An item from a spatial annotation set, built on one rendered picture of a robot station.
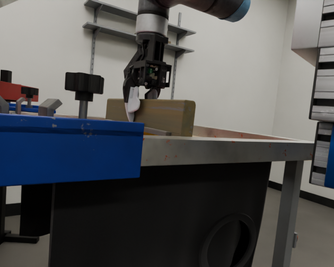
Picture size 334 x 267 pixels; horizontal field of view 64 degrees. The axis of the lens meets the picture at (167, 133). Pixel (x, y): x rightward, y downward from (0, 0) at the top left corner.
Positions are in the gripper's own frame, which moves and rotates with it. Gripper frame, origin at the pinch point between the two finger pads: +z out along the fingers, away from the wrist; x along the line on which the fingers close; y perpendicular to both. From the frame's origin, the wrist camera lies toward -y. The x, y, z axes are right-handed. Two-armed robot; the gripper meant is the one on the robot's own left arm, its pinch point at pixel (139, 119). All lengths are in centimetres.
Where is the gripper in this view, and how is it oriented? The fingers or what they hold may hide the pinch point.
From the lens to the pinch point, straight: 68.1
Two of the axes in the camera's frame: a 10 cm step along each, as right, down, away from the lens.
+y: 5.4, 1.4, -8.3
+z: -1.1, 9.9, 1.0
